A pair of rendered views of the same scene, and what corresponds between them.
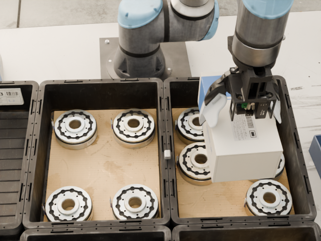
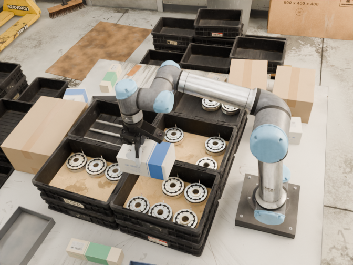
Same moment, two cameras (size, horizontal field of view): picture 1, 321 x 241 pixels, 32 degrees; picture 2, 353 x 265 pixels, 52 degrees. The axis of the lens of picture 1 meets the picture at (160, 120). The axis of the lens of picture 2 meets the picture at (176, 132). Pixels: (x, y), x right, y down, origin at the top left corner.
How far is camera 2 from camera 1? 156 cm
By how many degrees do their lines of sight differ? 69
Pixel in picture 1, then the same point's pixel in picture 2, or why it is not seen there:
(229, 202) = (148, 194)
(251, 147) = (124, 147)
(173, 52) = not seen: hidden behind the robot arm
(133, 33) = not seen: hidden behind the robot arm
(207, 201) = (154, 186)
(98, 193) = (178, 149)
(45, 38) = (313, 165)
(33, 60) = (294, 157)
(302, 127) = not seen: outside the picture
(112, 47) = (289, 189)
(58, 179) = (192, 137)
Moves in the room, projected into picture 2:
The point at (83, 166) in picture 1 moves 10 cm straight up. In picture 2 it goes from (195, 146) to (194, 133)
